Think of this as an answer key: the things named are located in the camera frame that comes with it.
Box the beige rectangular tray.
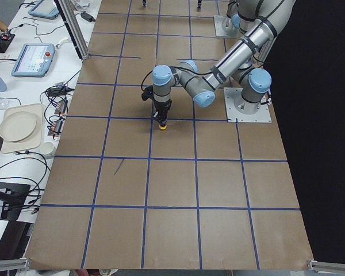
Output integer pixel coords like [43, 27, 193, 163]
[1, 103, 44, 154]

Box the black joystick controller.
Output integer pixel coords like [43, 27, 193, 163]
[0, 32, 15, 53]

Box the near blue teach pendant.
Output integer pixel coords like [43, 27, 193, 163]
[11, 43, 55, 77]

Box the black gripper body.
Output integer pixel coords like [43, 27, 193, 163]
[154, 100, 172, 123]

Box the beige round plate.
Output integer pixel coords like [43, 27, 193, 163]
[0, 112, 37, 142]

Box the black power adapter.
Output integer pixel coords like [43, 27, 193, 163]
[80, 11, 96, 22]

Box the far blue teach pendant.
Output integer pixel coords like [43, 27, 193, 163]
[28, 0, 59, 19]

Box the brown paper table cover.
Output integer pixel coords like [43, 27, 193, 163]
[26, 1, 312, 270]

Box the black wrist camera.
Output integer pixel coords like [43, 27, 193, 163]
[141, 86, 154, 101]

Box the aluminium frame post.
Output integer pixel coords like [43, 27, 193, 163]
[54, 0, 89, 60]

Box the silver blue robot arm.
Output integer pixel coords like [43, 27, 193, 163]
[143, 20, 277, 129]

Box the blue teach pendant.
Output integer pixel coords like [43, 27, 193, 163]
[11, 43, 55, 77]
[28, 0, 59, 19]

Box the white paper cup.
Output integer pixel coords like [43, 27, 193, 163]
[40, 142, 56, 158]

